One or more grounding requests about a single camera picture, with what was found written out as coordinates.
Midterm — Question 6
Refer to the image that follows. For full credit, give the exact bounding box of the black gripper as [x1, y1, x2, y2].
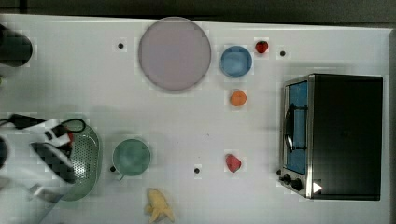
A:
[44, 124, 73, 156]

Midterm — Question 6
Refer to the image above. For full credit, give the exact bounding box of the red ketchup bottle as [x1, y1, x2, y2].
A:
[67, 132, 74, 147]

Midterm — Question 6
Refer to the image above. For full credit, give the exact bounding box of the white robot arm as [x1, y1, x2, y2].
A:
[1, 116, 76, 203]

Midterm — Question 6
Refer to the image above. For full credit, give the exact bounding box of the green oval strainer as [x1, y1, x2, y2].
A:
[62, 119, 103, 202]

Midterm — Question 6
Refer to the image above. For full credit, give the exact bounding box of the green mug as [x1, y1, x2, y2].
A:
[109, 138, 151, 180]

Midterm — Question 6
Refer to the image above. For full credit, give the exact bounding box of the peeled banana toy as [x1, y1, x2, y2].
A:
[145, 189, 175, 224]

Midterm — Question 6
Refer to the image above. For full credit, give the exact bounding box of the pink strawberry toy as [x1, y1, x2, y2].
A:
[225, 154, 242, 173]

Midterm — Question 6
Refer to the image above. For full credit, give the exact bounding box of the orange toy fruit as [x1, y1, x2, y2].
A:
[230, 90, 248, 106]

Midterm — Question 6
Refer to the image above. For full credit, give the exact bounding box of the blue bowl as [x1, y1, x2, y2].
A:
[220, 46, 253, 78]

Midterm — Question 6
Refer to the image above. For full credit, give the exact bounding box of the red strawberry toy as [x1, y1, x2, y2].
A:
[255, 41, 269, 54]

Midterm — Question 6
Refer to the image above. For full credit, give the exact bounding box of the black toaster oven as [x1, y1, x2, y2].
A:
[276, 74, 383, 201]

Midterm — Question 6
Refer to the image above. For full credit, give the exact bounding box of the black cylinder post upper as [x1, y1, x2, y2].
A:
[0, 25, 33, 67]

